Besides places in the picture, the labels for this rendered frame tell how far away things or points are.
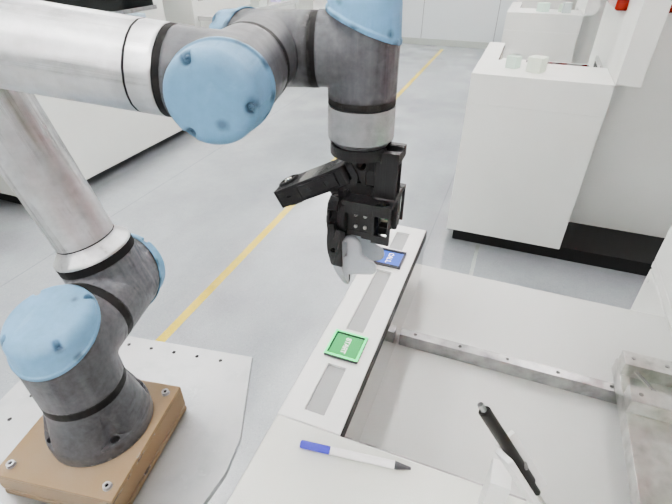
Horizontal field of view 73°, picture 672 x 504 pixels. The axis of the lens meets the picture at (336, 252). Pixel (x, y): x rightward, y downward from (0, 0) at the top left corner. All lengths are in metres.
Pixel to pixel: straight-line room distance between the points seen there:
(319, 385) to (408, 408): 0.21
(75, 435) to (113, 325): 0.16
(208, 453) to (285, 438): 0.21
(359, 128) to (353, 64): 0.06
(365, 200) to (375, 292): 0.34
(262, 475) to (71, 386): 0.27
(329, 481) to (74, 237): 0.47
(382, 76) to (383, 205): 0.15
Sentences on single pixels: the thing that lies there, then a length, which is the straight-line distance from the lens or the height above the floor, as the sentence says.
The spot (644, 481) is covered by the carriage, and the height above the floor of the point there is 0.88.
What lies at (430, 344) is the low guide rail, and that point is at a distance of 0.92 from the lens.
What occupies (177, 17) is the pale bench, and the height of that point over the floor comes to 0.89.
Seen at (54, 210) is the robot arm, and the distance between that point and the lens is 0.72.
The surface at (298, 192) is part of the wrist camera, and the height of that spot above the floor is 1.24.
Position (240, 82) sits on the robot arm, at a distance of 0.35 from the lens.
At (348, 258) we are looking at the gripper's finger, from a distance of 0.60.
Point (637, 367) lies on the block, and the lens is 0.94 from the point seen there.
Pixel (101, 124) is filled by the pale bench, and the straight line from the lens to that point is 3.79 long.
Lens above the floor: 1.50
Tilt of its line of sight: 35 degrees down
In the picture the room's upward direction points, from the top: straight up
